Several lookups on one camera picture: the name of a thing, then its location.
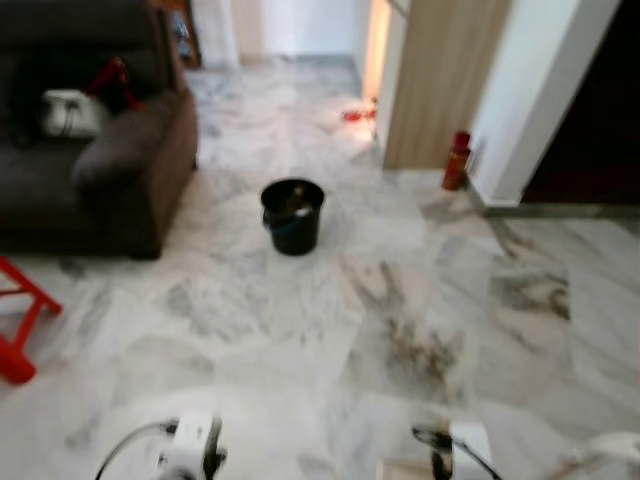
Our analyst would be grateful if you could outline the small red floor item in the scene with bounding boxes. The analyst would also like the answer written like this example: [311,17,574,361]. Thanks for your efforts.
[342,100,379,124]

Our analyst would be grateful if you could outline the red metal stand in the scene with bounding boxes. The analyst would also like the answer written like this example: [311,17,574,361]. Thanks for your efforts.
[0,257,64,387]

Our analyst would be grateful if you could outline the dark brown sofa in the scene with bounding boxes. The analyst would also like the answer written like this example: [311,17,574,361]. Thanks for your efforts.
[0,0,199,261]

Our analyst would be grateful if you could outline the red orange bottle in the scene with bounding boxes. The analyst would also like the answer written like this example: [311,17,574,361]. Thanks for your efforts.
[442,130,473,192]

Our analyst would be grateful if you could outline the white handbag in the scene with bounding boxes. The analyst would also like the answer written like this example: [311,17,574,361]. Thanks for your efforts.
[42,89,108,139]

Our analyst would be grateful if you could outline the beige wooden door panel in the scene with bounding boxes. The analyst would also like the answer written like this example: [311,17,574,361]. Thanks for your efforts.
[382,0,515,170]

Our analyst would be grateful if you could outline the brown wooden cabinet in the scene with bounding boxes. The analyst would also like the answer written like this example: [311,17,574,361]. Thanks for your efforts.
[150,0,204,71]

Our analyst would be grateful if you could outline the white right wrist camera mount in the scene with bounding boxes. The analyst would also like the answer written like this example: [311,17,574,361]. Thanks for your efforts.
[447,421,494,480]

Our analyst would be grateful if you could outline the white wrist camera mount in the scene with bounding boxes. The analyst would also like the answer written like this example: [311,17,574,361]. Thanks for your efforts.
[447,421,494,480]
[158,412,223,480]

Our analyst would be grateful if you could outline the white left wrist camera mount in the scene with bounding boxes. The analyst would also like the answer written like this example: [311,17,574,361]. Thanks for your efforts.
[158,412,223,480]

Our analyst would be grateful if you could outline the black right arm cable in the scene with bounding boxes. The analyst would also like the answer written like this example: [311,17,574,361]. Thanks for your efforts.
[413,425,503,480]

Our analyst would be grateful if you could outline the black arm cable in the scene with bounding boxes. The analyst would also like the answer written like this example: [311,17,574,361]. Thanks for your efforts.
[96,419,179,480]
[413,425,503,480]

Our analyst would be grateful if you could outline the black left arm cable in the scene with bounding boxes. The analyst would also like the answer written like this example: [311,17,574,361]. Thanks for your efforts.
[96,419,179,480]

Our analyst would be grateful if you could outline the red strap item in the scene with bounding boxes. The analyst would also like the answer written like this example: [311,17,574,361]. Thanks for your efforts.
[85,57,143,113]

